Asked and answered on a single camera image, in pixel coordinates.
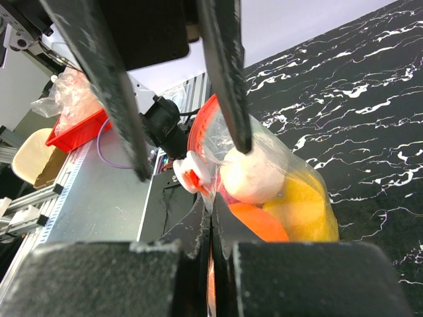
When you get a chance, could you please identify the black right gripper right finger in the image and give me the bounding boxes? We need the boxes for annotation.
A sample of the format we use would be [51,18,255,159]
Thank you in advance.
[211,195,413,316]

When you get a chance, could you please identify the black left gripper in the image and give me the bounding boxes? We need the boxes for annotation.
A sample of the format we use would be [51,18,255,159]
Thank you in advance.
[42,0,252,182]

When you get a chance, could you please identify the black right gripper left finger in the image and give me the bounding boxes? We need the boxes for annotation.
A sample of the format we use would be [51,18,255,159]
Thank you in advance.
[1,199,210,316]

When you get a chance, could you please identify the clear zip top bag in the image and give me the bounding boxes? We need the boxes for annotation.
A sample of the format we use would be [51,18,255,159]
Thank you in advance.
[171,94,341,317]

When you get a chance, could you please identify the pale cream fake food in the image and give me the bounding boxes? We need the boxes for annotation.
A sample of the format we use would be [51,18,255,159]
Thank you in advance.
[219,147,285,205]

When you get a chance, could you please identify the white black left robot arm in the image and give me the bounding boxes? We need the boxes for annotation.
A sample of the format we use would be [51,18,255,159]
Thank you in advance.
[1,1,252,180]

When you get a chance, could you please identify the orange fake fruit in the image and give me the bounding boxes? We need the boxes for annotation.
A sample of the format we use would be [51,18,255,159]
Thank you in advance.
[229,203,289,242]

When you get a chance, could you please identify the yellow fake banana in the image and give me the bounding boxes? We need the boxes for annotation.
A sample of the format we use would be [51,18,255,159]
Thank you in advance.
[262,176,339,242]

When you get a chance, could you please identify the crumpled clear plastic bags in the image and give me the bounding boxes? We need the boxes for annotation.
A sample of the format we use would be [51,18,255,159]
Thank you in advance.
[31,68,102,135]

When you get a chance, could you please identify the red plastic bin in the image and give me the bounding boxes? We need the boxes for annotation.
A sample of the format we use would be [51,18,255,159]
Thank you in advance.
[45,109,108,153]

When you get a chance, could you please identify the beige round stool seat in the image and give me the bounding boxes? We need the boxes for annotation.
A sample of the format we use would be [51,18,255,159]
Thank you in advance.
[11,128,55,185]

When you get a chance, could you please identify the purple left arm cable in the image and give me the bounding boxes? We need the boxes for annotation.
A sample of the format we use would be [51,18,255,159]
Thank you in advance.
[97,117,133,170]

